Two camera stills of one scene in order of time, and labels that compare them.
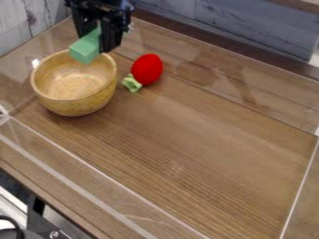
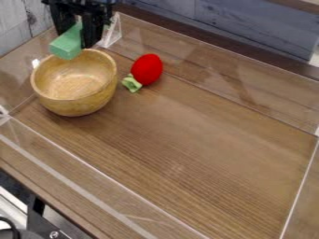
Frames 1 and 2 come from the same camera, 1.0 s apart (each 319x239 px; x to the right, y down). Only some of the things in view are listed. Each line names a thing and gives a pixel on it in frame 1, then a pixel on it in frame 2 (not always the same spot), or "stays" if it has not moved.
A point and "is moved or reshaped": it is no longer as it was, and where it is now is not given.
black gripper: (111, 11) to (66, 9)
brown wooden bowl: (72, 88) stays
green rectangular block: (84, 49) is moved or reshaped
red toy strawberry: (146, 71) stays
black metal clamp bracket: (39, 226) stays
